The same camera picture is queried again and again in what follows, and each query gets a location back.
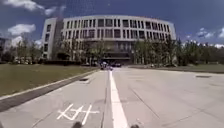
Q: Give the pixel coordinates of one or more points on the vehicle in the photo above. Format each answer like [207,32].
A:
[104,64]

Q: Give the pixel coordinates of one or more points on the large curved white building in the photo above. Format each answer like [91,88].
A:
[110,33]

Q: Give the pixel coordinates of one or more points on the grey concrete slab road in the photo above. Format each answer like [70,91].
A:
[160,96]

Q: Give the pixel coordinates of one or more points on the row of trees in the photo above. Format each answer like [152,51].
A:
[173,52]

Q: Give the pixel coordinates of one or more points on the robot's own part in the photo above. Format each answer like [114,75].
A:
[134,126]
[77,125]

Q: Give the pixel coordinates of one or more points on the dark kerb strip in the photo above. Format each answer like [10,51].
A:
[36,92]

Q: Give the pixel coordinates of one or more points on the grass field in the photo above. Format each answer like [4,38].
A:
[30,76]

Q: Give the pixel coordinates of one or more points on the grass verge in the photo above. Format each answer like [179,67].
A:
[196,67]

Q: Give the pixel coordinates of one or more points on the manhole cover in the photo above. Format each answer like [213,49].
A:
[203,76]

